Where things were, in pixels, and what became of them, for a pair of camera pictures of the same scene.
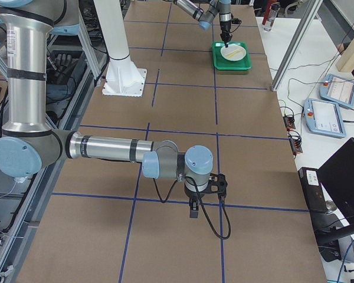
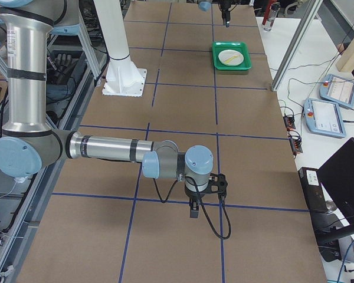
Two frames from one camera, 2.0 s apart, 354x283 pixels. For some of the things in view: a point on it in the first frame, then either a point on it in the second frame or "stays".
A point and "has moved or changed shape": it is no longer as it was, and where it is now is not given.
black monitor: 343,175 stays
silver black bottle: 274,10 stays
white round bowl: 233,52 has moved or changed shape
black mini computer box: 313,190 stays
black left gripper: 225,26 to 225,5
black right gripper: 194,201 stays
